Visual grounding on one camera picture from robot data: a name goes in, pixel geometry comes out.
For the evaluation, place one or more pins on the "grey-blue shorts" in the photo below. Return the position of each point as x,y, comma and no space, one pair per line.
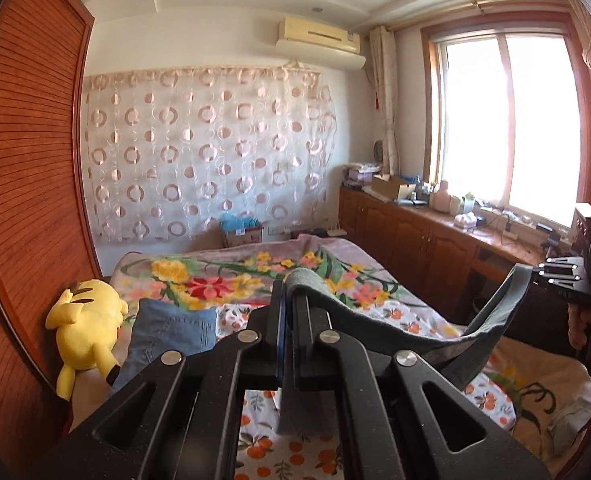
458,355

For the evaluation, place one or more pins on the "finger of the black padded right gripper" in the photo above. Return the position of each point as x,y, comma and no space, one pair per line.
558,262

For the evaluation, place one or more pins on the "circle pattern sheer curtain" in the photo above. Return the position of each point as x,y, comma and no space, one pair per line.
169,153

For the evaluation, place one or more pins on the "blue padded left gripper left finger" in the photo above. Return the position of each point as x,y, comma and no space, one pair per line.
250,359

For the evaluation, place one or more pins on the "beige tied window curtain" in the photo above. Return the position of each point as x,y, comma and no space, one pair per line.
384,64

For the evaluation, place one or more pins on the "yellow Pikachu plush toy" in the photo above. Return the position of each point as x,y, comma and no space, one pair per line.
87,321

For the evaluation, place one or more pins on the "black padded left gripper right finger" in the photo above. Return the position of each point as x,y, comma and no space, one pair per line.
326,360

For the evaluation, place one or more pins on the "floral pink blanket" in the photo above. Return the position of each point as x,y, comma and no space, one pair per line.
550,393

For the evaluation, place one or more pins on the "person's right hand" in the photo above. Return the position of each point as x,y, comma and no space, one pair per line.
578,332

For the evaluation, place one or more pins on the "wooden cabinet counter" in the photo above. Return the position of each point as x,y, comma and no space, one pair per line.
451,270

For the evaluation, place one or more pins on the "cardboard box with blue cloth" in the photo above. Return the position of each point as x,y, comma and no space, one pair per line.
239,231

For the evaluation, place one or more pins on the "white plastic jug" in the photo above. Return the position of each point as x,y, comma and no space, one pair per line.
440,199

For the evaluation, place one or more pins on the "orange fruit print sheet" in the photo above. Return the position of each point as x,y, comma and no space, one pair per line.
290,434

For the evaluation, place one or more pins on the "wall air conditioner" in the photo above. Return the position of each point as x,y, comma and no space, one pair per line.
315,43

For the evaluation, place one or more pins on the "folded blue denim jeans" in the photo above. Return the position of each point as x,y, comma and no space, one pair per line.
160,327

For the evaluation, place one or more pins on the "cardboard box on counter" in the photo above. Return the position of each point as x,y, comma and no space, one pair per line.
392,187

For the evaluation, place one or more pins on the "window with wooden frame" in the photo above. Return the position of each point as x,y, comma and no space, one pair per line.
509,112

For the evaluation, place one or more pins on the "stack of books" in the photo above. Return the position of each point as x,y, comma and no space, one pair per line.
359,174

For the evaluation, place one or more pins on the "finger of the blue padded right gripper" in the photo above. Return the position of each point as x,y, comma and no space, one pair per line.
558,276

